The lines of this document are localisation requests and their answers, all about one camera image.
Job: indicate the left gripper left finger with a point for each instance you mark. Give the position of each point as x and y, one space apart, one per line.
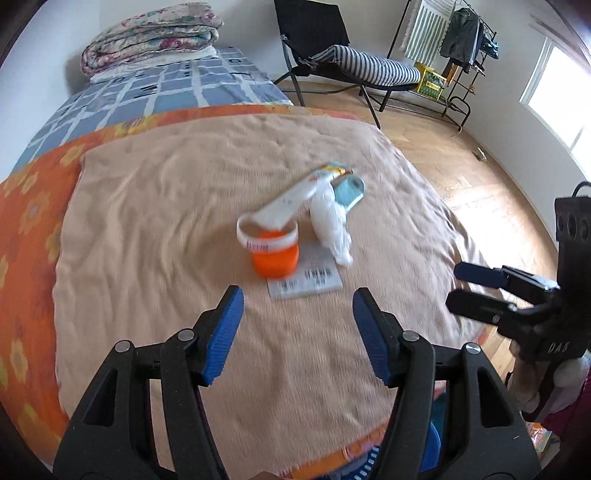
219 333

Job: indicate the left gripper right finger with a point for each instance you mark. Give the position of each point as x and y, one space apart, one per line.
380 332

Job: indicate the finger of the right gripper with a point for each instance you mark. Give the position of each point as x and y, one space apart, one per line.
482 308
531 288

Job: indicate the white tissue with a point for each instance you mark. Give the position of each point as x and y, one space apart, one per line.
328 219

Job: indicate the long white colourful wrapper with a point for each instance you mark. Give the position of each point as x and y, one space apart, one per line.
276 214

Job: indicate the right hand white glove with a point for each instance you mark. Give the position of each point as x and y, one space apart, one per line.
539 389

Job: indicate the orange plastic cap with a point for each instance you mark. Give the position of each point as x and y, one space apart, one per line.
277 264

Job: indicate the beige blanket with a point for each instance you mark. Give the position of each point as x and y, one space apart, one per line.
148 243

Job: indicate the light blue flat packet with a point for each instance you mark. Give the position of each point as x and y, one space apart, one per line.
349 191

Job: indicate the black clothes rack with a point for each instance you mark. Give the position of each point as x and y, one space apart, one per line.
454 104

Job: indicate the yellow crate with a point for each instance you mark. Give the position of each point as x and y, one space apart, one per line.
431 84

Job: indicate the orange floral bedsheet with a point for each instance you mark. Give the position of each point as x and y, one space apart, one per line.
33 206

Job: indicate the dark hanging jacket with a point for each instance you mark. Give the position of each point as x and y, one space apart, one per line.
463 38

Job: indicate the blue checkered bedsheet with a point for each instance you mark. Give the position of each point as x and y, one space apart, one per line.
227 78

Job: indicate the white radiator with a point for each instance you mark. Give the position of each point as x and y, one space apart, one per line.
426 30

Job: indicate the striped cushion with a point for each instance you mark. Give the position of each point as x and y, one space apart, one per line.
367 68

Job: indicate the folded floral quilt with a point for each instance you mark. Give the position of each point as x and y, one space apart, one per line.
181 28

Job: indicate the black folding chair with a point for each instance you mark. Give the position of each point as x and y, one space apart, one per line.
315 42

